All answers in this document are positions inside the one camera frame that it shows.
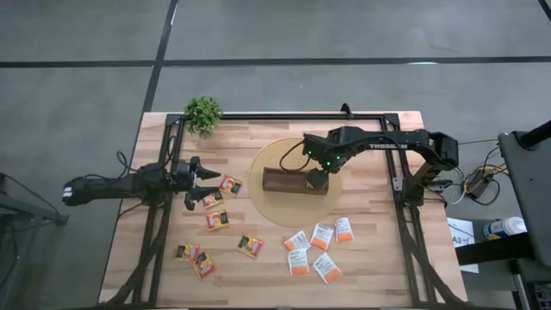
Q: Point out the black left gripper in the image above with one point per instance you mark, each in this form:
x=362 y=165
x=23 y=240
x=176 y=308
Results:
x=196 y=183

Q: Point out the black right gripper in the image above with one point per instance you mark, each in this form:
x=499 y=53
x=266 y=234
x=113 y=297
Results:
x=317 y=178

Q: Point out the orange black tea packet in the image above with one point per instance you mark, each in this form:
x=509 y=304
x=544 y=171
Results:
x=214 y=201
x=249 y=246
x=187 y=252
x=230 y=185
x=217 y=220
x=204 y=265

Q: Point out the brown wooden tea organizer box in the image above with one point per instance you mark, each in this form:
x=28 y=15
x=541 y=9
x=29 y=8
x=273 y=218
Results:
x=284 y=183

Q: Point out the white orange Tazo tea packet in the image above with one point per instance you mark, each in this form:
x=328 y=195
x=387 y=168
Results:
x=344 y=229
x=327 y=268
x=297 y=242
x=298 y=262
x=322 y=236

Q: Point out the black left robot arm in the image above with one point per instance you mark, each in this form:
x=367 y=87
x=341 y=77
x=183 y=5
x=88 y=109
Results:
x=107 y=188

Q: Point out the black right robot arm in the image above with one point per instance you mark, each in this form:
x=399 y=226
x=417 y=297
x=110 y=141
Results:
x=413 y=138

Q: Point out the round woven straw placemat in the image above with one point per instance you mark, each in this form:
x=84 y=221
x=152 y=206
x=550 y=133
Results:
x=292 y=211

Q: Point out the potted green plant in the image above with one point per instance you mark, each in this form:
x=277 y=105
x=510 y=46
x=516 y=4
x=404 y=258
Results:
x=202 y=114

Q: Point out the white printed paper sheet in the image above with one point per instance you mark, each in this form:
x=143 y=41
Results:
x=458 y=228

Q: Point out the black power brick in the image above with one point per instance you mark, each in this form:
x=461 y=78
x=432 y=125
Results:
x=477 y=186

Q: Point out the grey metal stand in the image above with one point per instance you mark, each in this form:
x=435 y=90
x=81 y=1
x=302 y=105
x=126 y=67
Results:
x=34 y=213

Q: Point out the black cart crossbar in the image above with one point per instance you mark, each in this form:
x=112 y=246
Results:
x=490 y=250

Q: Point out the white wipes canister blue label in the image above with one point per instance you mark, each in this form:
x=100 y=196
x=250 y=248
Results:
x=508 y=227

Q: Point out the grey metal cart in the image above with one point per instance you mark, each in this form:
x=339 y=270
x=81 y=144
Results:
x=529 y=181

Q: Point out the dark patterned device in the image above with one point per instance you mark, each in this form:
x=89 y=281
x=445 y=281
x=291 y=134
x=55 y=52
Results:
x=543 y=297

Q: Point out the black aluminium table frame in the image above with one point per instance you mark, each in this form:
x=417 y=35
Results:
x=280 y=116

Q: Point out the black frame-mounted clip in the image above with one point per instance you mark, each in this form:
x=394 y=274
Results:
x=345 y=111

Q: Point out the silver frame bracket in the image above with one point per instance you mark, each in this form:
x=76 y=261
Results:
x=398 y=184

